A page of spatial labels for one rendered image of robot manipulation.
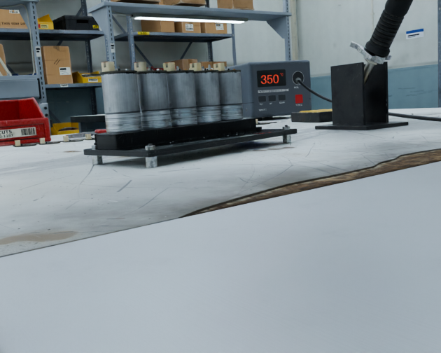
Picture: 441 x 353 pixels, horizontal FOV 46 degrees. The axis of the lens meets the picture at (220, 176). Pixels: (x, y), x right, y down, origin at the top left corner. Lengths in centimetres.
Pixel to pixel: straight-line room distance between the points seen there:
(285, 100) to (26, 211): 70
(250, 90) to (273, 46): 567
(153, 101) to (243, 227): 23
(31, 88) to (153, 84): 242
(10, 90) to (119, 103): 241
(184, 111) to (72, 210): 20
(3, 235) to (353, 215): 11
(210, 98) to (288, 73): 48
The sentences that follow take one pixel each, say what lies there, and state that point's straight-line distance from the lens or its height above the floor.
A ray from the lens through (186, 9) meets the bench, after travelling 327.
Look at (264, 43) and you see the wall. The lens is 642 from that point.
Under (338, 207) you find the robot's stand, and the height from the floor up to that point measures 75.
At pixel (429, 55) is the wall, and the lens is 565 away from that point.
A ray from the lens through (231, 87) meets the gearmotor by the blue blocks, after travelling 43.
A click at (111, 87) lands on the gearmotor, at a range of 36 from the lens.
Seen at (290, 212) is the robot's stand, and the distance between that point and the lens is 17.
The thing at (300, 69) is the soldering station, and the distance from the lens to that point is 89.
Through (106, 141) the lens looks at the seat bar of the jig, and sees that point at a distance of 36.
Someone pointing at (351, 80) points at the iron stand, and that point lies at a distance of 55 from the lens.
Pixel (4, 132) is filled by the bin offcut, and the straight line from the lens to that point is 70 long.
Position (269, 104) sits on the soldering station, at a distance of 86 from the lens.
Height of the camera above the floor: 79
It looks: 8 degrees down
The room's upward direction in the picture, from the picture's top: 4 degrees counter-clockwise
